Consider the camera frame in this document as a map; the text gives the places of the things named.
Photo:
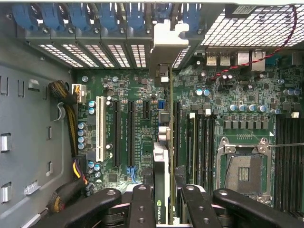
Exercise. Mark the white expansion slot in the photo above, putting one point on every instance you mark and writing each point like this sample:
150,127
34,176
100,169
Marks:
100,128

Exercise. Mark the short black expansion slot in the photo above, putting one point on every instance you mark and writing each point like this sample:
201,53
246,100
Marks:
146,109

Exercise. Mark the thin locking lever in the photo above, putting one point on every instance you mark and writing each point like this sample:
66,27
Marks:
285,146

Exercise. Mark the black RAM stick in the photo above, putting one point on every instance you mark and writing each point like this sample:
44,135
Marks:
192,147

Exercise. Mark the CPU socket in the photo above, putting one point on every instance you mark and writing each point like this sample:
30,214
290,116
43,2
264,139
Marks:
244,171

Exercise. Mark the silver USB port pair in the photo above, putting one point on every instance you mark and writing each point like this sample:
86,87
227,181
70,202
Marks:
217,59

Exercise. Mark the green motherboard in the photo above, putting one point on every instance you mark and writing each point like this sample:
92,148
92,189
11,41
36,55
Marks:
237,95

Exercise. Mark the blue expansion slot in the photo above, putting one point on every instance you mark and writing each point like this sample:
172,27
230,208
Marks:
160,106

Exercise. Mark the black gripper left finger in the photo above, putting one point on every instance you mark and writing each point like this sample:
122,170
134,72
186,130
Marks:
142,209

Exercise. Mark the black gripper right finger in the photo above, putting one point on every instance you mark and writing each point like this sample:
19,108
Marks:
199,209

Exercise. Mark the long black expansion slot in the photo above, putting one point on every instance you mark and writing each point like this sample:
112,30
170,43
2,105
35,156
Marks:
116,133
131,133
177,133

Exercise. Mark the white power connector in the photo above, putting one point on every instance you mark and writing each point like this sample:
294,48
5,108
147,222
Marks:
80,93

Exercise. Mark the open PC case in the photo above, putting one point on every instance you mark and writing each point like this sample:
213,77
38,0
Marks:
249,28

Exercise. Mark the blue card retention clip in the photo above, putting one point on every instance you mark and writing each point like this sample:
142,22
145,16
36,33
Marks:
80,16
52,16
23,16
164,12
192,16
135,16
108,16

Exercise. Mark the silver network port block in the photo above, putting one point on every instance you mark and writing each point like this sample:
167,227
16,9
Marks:
251,60

